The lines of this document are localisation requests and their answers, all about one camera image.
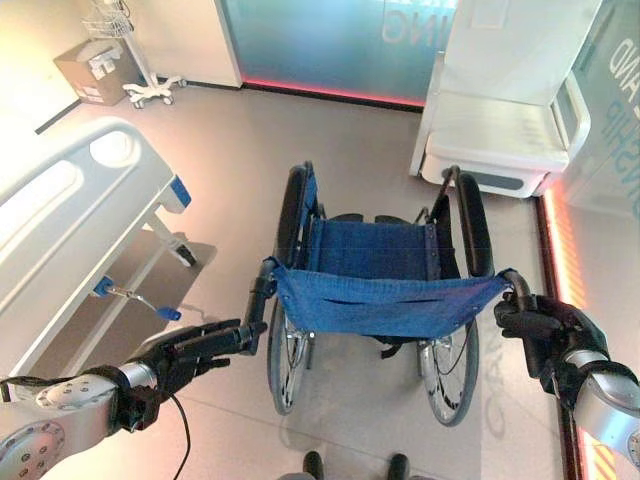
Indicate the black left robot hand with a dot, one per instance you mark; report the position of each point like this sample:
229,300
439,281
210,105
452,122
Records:
187,347

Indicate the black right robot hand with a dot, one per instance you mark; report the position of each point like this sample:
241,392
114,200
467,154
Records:
550,325

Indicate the blue folding wheelchair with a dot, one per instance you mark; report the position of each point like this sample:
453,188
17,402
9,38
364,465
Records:
375,295

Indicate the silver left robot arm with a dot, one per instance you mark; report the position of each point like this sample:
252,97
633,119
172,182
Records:
65,415

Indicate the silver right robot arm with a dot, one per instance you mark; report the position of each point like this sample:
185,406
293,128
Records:
605,405

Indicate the white hospital bed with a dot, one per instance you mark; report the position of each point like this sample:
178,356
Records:
75,220

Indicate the black left robot foot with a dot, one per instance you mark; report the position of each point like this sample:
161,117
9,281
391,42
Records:
313,465

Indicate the black robot foot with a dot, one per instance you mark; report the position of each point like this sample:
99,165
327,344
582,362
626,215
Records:
313,465
399,466

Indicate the black right robot foot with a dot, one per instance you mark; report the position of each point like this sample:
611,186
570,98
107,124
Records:
399,466

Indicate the white medical cabinet unit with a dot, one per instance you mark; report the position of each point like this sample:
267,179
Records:
515,100

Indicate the brown cardboard box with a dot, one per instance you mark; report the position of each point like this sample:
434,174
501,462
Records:
92,72

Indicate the white rolling stand with basket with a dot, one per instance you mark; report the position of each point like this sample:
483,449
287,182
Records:
137,55

